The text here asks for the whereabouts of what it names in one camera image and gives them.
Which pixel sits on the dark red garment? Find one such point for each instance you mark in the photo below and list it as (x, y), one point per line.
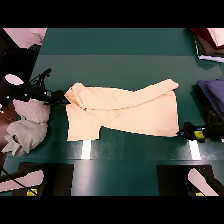
(200, 33)

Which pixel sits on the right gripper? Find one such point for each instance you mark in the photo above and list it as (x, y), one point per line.
(189, 131)

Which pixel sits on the black garment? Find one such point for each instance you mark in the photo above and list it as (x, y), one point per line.
(215, 119)

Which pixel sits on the pale pink garment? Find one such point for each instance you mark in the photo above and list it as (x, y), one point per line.
(217, 35)

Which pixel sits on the peach shirt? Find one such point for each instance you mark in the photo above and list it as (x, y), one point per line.
(140, 113)

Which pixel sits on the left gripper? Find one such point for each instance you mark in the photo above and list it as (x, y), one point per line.
(56, 97)

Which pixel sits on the grey garment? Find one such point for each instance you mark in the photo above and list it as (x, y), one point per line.
(26, 135)

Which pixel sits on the blue garment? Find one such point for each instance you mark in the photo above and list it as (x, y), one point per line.
(213, 93)

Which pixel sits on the white garment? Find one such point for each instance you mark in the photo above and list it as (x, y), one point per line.
(213, 58)

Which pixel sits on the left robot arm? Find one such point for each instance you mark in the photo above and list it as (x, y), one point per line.
(20, 90)

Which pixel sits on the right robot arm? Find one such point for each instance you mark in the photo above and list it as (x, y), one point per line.
(213, 131)

